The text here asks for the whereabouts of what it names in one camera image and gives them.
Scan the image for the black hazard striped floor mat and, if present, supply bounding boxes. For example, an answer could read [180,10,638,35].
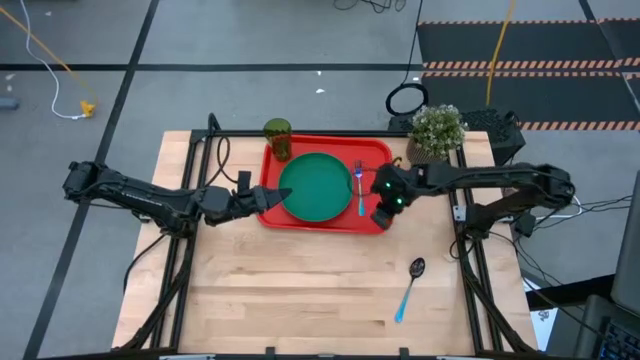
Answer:
[421,69,640,132]
[417,18,624,70]

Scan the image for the black keyboard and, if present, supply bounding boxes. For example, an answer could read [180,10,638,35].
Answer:
[597,319,640,360]

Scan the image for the black aluminium table frame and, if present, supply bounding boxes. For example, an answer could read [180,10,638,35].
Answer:
[119,113,539,360]

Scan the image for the teal round plate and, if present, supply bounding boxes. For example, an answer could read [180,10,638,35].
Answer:
[278,152,354,223]

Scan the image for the yellow cable with plug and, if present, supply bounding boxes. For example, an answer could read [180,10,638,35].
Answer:
[0,5,99,119]

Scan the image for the white printed paper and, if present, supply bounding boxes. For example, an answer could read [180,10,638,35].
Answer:
[528,307,557,352]

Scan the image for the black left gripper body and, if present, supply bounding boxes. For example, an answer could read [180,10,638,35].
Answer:
[229,185,270,217]

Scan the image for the potted plant with white flowers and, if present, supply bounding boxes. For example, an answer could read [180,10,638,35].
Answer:
[405,103,469,166]

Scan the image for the white floor cable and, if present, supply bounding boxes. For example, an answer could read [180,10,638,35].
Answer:
[18,0,87,122]

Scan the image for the yellow floor cable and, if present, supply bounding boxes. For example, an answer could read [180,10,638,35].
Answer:
[485,0,517,108]

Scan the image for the black spoon with blue handle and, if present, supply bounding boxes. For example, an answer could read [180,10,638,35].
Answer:
[393,257,427,324]

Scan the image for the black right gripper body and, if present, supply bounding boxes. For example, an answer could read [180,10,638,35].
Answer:
[370,163,420,216]

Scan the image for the fork with blue handle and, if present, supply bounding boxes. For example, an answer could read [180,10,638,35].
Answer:
[353,159,367,218]

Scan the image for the black coiled cable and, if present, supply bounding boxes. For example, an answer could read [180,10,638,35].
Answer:
[384,0,430,117]

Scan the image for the red plastic tray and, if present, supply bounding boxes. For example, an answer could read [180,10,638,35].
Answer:
[257,133,394,235]

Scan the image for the green translucent plastic cup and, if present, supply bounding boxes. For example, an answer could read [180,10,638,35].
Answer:
[263,117,293,162]

